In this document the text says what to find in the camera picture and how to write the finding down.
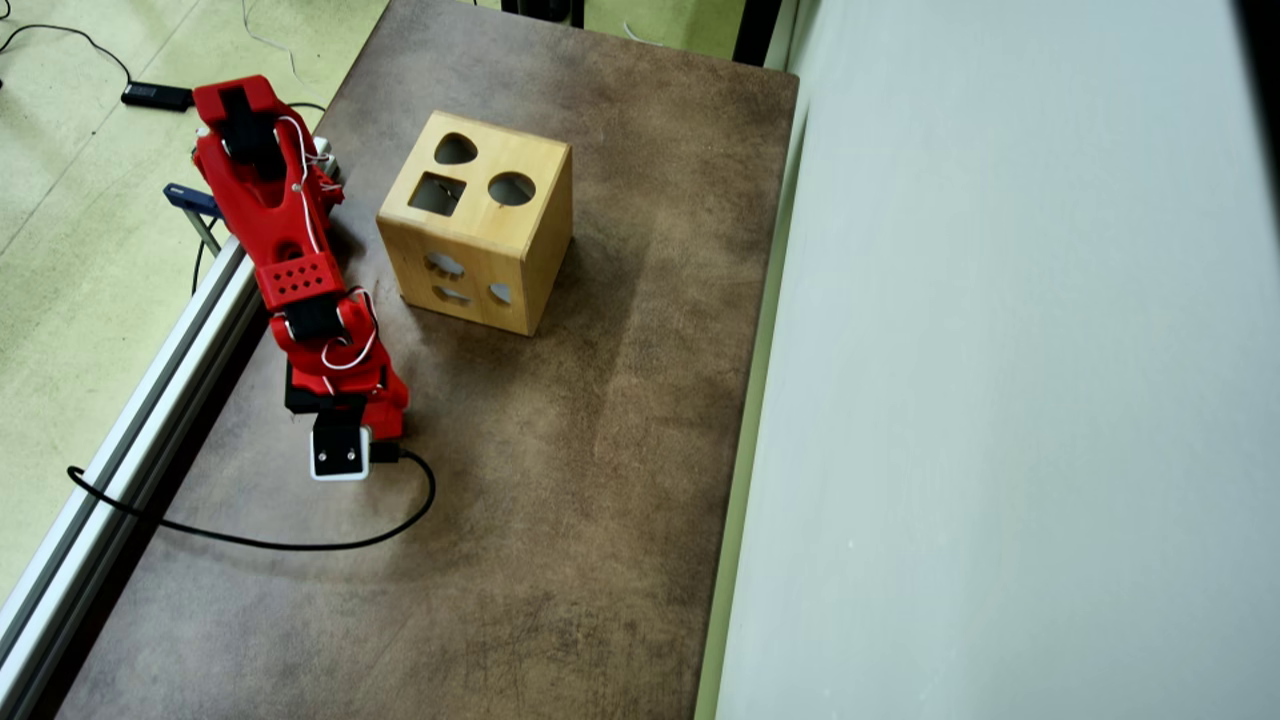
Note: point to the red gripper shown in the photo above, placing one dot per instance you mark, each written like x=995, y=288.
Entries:
x=308, y=400

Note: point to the red robot arm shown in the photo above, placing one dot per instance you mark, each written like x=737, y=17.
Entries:
x=265, y=210

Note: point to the wooden shape sorter box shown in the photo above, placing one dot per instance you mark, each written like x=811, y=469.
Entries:
x=500, y=240

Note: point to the blue clamp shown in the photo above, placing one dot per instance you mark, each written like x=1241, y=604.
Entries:
x=190, y=198

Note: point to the black power adapter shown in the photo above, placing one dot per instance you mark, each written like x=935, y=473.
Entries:
x=158, y=96

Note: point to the black object on floor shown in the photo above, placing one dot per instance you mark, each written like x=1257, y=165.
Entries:
x=545, y=10

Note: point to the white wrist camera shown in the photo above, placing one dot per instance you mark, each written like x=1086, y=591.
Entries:
x=340, y=450

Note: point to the aluminium profile rail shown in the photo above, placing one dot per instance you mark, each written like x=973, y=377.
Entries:
x=50, y=590

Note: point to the dark post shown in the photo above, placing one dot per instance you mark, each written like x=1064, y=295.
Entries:
x=757, y=30

